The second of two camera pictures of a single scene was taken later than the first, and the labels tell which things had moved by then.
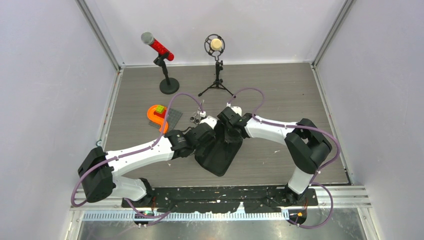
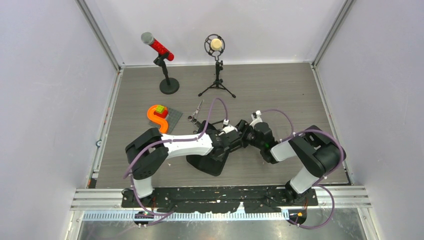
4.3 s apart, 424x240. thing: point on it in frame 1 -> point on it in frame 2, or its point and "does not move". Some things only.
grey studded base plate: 173,118 does not move
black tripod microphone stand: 217,84 does not move
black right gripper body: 229,136 -> 250,137
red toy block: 161,114 does not move
